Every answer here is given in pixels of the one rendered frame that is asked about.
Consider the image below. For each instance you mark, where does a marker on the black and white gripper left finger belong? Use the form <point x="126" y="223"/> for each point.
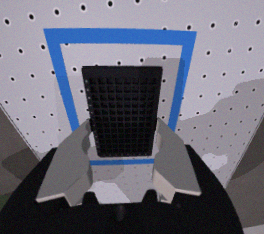
<point x="57" y="182"/>

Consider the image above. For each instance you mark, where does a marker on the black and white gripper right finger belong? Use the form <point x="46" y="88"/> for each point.
<point x="183" y="179"/>

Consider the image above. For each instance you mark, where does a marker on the blue tape rectangle outline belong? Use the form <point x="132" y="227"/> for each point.
<point x="56" y="36"/>

